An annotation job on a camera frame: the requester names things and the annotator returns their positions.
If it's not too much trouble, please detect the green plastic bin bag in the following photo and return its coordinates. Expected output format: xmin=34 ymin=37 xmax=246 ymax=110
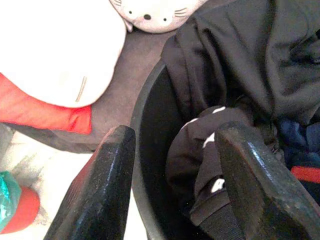
xmin=0 ymin=171 xmax=22 ymax=226

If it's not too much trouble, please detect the red waste bin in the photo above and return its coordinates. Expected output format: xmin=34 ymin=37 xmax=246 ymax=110
xmin=0 ymin=186 xmax=41 ymax=235

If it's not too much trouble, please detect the black garment red stripe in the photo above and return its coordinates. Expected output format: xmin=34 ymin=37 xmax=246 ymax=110
xmin=289 ymin=164 xmax=320 ymax=201

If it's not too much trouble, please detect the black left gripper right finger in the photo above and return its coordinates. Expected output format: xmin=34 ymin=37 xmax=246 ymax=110
xmin=215 ymin=121 xmax=320 ymax=240

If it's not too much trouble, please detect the black laundry basket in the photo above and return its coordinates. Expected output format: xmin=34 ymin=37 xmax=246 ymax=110
xmin=129 ymin=58 xmax=208 ymax=240

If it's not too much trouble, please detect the black garment white print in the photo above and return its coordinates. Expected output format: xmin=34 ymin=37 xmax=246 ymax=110
xmin=165 ymin=105 xmax=255 ymax=240

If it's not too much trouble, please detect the white seal plush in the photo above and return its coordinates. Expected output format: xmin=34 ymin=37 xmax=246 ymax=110
xmin=108 ymin=0 xmax=210 ymax=34

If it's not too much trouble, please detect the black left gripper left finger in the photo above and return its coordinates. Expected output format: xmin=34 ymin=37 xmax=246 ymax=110
xmin=43 ymin=124 xmax=136 ymax=240

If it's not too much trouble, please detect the white pillow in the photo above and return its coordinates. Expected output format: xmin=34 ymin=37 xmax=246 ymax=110
xmin=0 ymin=0 xmax=128 ymax=109

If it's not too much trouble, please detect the large plain black garment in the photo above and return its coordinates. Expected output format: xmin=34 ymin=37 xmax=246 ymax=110
xmin=161 ymin=0 xmax=320 ymax=126

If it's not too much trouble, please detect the navy blue garment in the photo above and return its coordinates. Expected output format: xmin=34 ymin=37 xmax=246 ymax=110
xmin=276 ymin=117 xmax=320 ymax=171

